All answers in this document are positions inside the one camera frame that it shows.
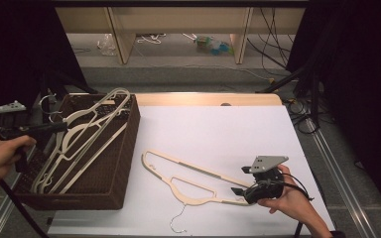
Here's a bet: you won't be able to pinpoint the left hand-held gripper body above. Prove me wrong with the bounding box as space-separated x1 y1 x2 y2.
0 100 36 142

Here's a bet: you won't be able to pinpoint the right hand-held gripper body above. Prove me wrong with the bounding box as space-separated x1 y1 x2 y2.
243 155 290 205

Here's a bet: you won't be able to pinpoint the cream clothes hanger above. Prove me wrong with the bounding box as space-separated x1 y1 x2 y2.
39 93 129 196
31 87 132 196
141 149 262 234

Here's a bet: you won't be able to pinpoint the brown woven basket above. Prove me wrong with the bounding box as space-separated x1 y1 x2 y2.
13 93 142 211

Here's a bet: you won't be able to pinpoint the person's right hand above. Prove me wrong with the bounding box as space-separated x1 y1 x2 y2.
257 164 313 223

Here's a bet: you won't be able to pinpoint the black stand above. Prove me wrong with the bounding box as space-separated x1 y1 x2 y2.
254 60 323 128
39 69 99 113

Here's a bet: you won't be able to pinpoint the white table mat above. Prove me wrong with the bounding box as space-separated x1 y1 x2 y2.
48 104 336 236

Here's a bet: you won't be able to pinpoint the dark curtain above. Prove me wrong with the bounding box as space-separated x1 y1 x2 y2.
0 0 88 140
286 0 381 227

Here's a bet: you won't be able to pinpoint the clear plastic bag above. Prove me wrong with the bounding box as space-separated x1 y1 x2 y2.
96 33 117 57

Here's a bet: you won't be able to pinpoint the colourful plastic toys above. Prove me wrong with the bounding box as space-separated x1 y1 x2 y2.
193 35 234 57

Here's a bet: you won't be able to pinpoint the beige shelf unit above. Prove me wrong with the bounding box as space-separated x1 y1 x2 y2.
55 7 307 65

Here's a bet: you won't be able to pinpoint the right hand-held gripper cable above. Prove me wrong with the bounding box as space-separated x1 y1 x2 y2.
277 173 316 203

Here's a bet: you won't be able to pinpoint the hand-held gripper cable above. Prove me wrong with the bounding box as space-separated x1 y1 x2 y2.
0 179 50 238
277 173 316 203

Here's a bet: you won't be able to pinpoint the metal floor rail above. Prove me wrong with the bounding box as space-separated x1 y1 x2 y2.
306 118 380 238
0 145 38 238

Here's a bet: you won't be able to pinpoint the left hand-held gripper cable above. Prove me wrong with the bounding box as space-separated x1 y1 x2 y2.
0 179 50 238

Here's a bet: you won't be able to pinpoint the coiled black floor cables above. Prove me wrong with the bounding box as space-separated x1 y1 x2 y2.
283 98 323 135

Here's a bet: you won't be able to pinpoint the white cord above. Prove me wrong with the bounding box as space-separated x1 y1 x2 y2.
136 33 167 46

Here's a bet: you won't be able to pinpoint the hanging black cables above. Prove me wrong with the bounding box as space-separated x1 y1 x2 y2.
246 7 296 71

